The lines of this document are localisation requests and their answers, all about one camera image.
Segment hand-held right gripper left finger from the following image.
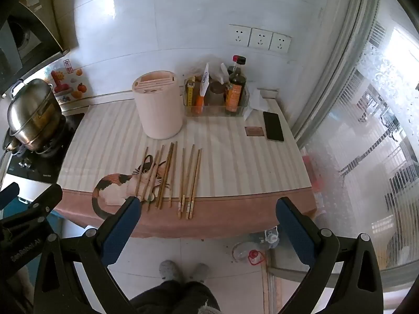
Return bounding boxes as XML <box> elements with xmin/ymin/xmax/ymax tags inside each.
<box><xmin>34</xmin><ymin>196</ymin><xmax>142</xmax><ymax>314</ymax></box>

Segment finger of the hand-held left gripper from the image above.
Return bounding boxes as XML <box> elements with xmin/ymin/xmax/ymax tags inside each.
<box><xmin>0</xmin><ymin>182</ymin><xmax>20</xmax><ymax>210</ymax></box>
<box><xmin>20</xmin><ymin>183</ymin><xmax>63</xmax><ymax>219</ymax></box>

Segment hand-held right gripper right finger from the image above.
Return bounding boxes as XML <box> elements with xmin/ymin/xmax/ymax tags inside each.
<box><xmin>275</xmin><ymin>197</ymin><xmax>384</xmax><ymax>314</ymax></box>

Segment row of wooden chopsticks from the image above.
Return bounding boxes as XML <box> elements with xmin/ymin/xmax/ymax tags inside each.
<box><xmin>135</xmin><ymin>141</ymin><xmax>202</xmax><ymax>220</ymax></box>

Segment white utensil holder with chopsticks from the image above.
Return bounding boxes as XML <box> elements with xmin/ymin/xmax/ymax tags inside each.
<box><xmin>132</xmin><ymin>72</ymin><xmax>183</xmax><ymax>139</ymax></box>

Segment clear plastic bottle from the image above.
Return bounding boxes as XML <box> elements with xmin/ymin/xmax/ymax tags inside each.
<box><xmin>262</xmin><ymin>227</ymin><xmax>281</xmax><ymax>246</ymax></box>

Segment black gas stove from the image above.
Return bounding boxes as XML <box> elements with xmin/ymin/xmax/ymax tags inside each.
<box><xmin>7</xmin><ymin>113</ymin><xmax>86</xmax><ymax>181</ymax></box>

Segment clear jug red cap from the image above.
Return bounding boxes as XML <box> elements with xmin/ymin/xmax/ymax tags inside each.
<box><xmin>232</xmin><ymin>241</ymin><xmax>266</xmax><ymax>266</ymax></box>

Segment grey slipper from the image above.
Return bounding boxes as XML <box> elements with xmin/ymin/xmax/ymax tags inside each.
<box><xmin>159</xmin><ymin>260</ymin><xmax>184</xmax><ymax>283</ymax></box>
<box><xmin>188</xmin><ymin>262</ymin><xmax>210</xmax><ymax>283</ymax></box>

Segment stainless steel steamer pot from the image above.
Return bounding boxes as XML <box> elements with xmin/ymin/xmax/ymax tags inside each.
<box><xmin>7</xmin><ymin>78</ymin><xmax>67</xmax><ymax>151</ymax></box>

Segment person's legs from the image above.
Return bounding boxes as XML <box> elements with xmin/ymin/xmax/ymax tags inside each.
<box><xmin>130</xmin><ymin>279</ymin><xmax>220</xmax><ymax>314</ymax></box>

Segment cat print striped tablecloth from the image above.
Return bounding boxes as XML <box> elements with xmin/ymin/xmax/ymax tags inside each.
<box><xmin>54</xmin><ymin>96</ymin><xmax>318</xmax><ymax>239</ymax></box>

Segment black smartphone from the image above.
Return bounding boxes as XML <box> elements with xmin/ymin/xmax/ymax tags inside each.
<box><xmin>263</xmin><ymin>111</ymin><xmax>285</xmax><ymax>143</ymax></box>

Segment frosted glass sliding door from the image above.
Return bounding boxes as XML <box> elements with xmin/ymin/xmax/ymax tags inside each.
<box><xmin>291</xmin><ymin>0</ymin><xmax>419</xmax><ymax>280</ymax></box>

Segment white paper sheet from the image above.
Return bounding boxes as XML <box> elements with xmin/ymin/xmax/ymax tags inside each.
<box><xmin>244</xmin><ymin>90</ymin><xmax>273</xmax><ymax>120</ymax></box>

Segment clear plastic condiment organizer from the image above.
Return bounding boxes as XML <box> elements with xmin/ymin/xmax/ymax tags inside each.
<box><xmin>183</xmin><ymin>78</ymin><xmax>251</xmax><ymax>118</ymax></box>

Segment dark sauce bottle red cap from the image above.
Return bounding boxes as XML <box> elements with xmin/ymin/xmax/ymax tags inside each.
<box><xmin>225</xmin><ymin>55</ymin><xmax>247</xmax><ymax>115</ymax></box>

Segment yellow box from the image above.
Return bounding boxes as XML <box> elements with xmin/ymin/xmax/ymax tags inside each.
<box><xmin>186</xmin><ymin>79</ymin><xmax>196</xmax><ymax>107</ymax></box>

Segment grey jar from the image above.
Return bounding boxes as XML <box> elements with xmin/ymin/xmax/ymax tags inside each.
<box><xmin>208</xmin><ymin>83</ymin><xmax>226</xmax><ymax>106</ymax></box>

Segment range hood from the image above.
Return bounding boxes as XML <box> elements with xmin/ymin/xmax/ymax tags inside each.
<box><xmin>0</xmin><ymin>0</ymin><xmax>71</xmax><ymax>89</ymax></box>

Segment white squeeze tube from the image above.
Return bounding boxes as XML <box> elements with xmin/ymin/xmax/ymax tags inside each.
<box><xmin>199</xmin><ymin>63</ymin><xmax>211</xmax><ymax>98</ymax></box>

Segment clear plastic bag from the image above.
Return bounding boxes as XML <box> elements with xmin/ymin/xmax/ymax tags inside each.
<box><xmin>188</xmin><ymin>57</ymin><xmax>230</xmax><ymax>84</ymax></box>

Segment fruit print wall poster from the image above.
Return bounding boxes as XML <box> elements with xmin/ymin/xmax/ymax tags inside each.
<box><xmin>44</xmin><ymin>57</ymin><xmax>90</xmax><ymax>105</ymax></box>

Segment white wall socket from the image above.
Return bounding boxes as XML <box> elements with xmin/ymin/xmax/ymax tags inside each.
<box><xmin>228</xmin><ymin>24</ymin><xmax>252</xmax><ymax>46</ymax></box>
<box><xmin>269</xmin><ymin>33</ymin><xmax>292</xmax><ymax>53</ymax></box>
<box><xmin>248</xmin><ymin>28</ymin><xmax>273</xmax><ymax>49</ymax></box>

